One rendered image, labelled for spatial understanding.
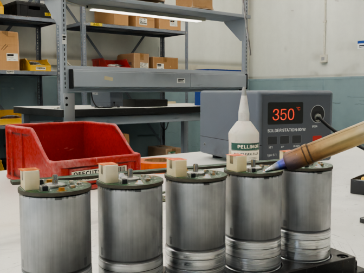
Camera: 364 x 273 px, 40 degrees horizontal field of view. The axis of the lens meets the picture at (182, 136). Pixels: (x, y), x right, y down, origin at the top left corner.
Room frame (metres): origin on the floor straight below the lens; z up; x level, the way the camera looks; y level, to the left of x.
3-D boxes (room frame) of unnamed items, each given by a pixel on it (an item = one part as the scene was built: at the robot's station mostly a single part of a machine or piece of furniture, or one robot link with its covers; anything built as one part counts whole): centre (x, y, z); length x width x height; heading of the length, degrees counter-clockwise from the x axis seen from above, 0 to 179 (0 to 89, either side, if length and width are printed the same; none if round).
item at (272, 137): (0.68, -0.11, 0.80); 0.15 x 0.12 x 0.10; 25
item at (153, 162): (0.61, 0.03, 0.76); 0.06 x 0.06 x 0.01
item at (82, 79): (3.06, 0.08, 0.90); 1.30 x 0.06 x 0.12; 128
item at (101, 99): (2.97, 0.44, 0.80); 0.15 x 0.12 x 0.10; 57
